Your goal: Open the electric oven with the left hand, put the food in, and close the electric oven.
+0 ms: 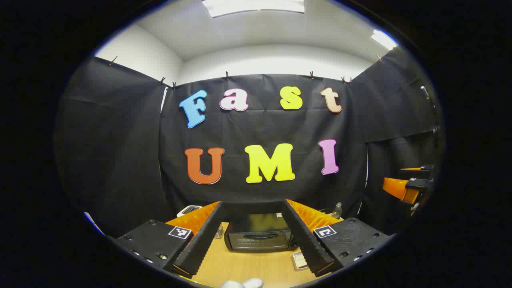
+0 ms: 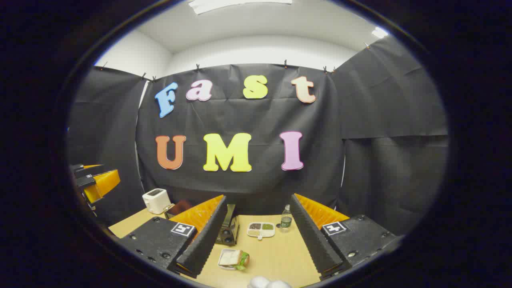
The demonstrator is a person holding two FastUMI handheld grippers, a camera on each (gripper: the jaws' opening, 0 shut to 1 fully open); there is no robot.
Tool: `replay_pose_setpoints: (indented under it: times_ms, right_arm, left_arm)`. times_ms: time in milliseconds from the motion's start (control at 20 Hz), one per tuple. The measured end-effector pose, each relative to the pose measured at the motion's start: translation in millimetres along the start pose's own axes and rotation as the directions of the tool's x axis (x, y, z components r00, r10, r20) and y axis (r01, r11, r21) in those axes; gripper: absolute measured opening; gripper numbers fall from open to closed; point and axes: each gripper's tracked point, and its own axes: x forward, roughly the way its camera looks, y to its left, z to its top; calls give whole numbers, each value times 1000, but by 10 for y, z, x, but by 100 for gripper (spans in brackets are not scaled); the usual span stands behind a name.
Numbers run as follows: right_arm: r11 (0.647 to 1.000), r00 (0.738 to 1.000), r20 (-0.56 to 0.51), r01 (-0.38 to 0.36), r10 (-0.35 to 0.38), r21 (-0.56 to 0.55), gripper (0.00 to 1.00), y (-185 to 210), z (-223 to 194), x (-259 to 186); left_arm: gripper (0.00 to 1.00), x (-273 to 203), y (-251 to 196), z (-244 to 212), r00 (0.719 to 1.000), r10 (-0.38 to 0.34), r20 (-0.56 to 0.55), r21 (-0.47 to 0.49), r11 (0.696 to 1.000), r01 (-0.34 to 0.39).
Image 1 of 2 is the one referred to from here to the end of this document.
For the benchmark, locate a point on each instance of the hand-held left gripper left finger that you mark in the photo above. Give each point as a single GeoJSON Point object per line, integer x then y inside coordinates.
{"type": "Point", "coordinates": [202, 240]}

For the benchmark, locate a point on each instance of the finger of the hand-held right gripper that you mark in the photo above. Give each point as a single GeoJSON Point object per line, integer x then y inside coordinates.
{"type": "Point", "coordinates": [396, 188]}
{"type": "Point", "coordinates": [420, 168]}

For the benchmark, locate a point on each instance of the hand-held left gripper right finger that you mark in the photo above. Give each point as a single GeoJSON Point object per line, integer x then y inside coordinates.
{"type": "Point", "coordinates": [304, 240]}

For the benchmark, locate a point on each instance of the black electric oven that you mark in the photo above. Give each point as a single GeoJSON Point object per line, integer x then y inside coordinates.
{"type": "Point", "coordinates": [258, 236]}

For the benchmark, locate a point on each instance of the white divided snack plate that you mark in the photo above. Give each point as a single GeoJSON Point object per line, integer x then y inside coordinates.
{"type": "Point", "coordinates": [298, 260]}

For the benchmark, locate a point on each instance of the white toaster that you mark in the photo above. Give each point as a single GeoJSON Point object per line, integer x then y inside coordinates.
{"type": "Point", "coordinates": [190, 209]}

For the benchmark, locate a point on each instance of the clear plastic water bottle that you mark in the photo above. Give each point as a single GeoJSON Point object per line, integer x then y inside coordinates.
{"type": "Point", "coordinates": [337, 211]}

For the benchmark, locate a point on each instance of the black backdrop cloth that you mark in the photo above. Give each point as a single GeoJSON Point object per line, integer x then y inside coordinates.
{"type": "Point", "coordinates": [256, 132]}

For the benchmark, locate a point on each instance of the ceiling light panel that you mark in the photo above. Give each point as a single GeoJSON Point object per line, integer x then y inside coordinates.
{"type": "Point", "coordinates": [383, 39]}
{"type": "Point", "coordinates": [254, 7]}

